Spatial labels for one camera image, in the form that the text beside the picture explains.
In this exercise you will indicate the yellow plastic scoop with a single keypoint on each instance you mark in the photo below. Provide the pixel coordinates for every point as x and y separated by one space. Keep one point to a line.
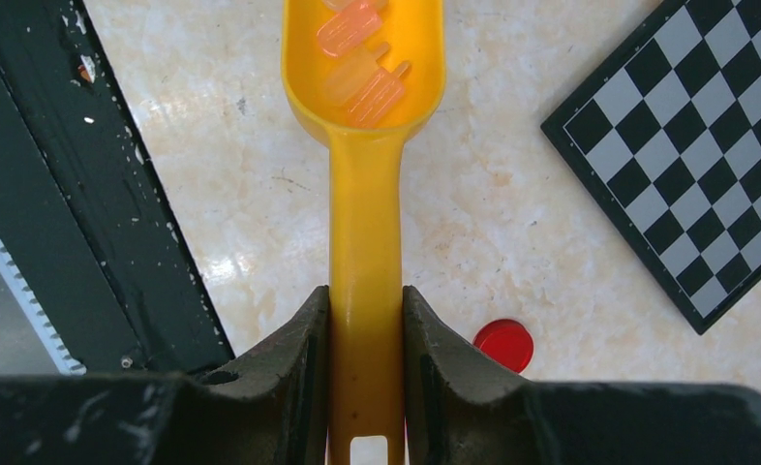
366 406

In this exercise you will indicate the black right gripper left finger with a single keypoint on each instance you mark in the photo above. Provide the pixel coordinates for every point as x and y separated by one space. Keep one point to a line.
268 406

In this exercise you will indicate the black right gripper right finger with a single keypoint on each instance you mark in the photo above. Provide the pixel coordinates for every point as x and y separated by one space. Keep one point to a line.
464 408

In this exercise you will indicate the orange popsicle gummy candy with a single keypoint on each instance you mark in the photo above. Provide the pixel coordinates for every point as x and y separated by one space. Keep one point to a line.
377 97

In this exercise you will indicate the red jar lid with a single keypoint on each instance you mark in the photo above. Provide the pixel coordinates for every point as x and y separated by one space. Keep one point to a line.
507 342

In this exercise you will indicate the pink popsicle gummy candy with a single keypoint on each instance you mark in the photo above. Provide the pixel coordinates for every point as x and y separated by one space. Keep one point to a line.
354 22

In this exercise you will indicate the black white chessboard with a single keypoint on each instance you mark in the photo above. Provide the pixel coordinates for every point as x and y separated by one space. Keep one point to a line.
665 135

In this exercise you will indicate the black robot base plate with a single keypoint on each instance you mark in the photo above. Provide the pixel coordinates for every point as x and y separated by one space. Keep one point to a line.
95 274

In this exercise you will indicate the pale orange popsicle gummy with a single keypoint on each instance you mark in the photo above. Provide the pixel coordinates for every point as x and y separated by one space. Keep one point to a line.
351 72

